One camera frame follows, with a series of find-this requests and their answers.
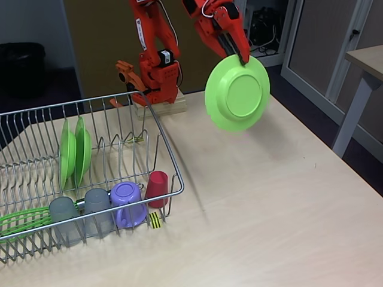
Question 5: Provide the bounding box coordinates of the green plastic plate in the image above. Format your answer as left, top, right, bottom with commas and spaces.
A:
59, 118, 78, 190
74, 117, 93, 187
205, 53, 271, 132

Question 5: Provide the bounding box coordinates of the red plastic cup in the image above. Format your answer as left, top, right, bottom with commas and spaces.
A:
145, 170, 169, 209

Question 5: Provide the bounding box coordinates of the purple plastic mug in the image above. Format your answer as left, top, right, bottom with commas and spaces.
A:
109, 182, 148, 230

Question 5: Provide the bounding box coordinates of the grey translucent plastic cup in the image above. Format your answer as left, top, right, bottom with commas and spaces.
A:
83, 188, 114, 239
49, 197, 82, 248

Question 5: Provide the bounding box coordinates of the green whisk metal handle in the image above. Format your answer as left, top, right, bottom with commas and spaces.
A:
0, 182, 144, 240

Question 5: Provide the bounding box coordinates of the black electronics in cabinet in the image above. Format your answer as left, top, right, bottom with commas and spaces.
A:
247, 7, 284, 45

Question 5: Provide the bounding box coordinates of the white open cabinet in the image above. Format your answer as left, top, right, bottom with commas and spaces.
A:
230, 0, 297, 75

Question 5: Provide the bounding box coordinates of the white framed sliding door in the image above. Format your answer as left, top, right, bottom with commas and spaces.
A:
281, 0, 383, 144

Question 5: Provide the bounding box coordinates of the wooden base block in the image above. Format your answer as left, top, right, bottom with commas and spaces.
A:
133, 91, 188, 120

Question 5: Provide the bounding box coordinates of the orange table clamp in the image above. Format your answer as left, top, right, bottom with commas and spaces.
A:
109, 59, 150, 108

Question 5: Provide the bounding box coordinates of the brown board panel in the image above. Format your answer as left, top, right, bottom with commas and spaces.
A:
64, 0, 235, 96

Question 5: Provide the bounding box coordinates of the beige side table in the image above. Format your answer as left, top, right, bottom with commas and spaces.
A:
332, 44, 383, 158

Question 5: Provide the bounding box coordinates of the white cable in cabinet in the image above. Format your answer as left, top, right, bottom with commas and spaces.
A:
248, 25, 281, 54

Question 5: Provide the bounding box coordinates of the metal wire dish rack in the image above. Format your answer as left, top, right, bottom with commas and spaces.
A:
0, 91, 185, 264

